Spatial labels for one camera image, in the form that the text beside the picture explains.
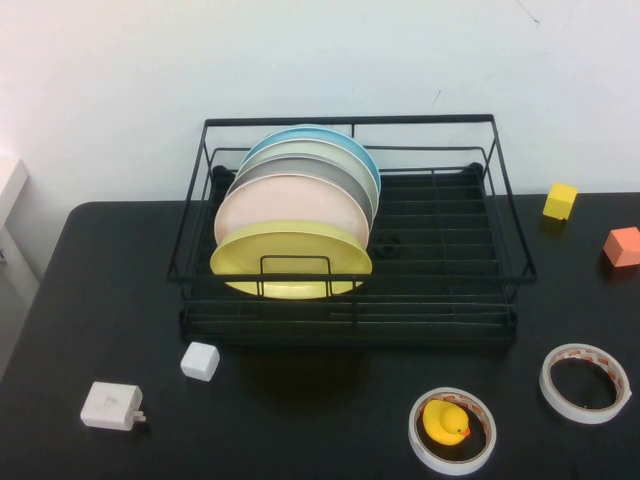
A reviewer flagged yellow plate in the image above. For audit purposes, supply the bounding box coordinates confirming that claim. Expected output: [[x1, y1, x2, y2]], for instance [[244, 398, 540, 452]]
[[209, 218, 374, 301]]

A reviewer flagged pink plate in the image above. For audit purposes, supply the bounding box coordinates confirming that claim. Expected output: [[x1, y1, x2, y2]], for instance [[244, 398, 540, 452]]
[[213, 174, 371, 246]]

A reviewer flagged grey plate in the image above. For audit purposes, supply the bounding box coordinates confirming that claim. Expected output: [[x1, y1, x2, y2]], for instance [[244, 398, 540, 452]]
[[224, 155, 375, 226]]

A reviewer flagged pale green plate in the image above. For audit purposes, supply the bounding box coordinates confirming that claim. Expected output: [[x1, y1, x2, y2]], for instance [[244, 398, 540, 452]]
[[238, 139, 382, 216]]

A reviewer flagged blue plate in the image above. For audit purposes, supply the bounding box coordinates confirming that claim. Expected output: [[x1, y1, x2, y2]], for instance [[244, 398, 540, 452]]
[[244, 125, 382, 191]]

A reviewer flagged white cube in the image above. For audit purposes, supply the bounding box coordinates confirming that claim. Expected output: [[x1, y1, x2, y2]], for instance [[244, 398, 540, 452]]
[[179, 341, 221, 385]]

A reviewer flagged white double-sided tape roll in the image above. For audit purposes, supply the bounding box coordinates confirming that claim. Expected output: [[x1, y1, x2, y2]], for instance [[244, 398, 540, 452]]
[[538, 342, 632, 425], [407, 386, 497, 476]]

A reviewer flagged yellow rubber duck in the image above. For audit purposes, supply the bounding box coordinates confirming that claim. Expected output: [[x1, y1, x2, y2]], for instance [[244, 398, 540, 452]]
[[422, 401, 471, 446]]

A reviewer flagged yellow cube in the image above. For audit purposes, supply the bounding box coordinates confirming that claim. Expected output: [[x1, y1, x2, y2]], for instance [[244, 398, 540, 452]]
[[542, 182, 579, 221]]

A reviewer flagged white power adapter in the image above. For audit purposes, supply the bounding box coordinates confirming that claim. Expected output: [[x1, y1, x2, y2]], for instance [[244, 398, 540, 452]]
[[79, 381, 147, 430]]

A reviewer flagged orange cube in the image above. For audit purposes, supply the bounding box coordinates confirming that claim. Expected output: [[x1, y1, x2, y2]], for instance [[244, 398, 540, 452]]
[[601, 226, 640, 270]]

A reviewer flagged black wire dish rack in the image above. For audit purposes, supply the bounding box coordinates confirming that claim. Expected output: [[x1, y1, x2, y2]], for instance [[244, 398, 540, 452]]
[[166, 113, 539, 349]]

